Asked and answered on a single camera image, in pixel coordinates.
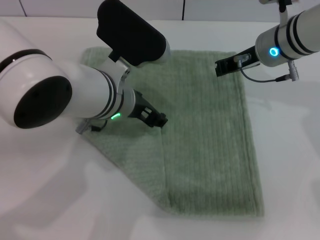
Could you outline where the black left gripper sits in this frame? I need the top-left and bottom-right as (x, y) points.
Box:
(126, 89), (169, 128)

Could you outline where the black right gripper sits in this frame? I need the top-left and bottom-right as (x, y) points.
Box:
(214, 46), (262, 78)

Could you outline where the light green ribbed towel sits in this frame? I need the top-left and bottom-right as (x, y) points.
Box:
(79, 47), (266, 219)

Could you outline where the gray cable with silver connector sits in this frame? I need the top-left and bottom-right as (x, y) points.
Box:
(233, 53), (304, 83)

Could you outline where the black cable with silver connector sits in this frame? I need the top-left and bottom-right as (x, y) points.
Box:
(75, 119), (109, 134)

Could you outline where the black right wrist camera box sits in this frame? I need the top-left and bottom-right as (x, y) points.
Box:
(258, 0), (294, 6)

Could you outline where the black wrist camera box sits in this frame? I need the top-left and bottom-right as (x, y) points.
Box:
(258, 0), (294, 6)
(96, 0), (172, 68)

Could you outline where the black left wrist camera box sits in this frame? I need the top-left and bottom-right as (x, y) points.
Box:
(96, 0), (172, 68)

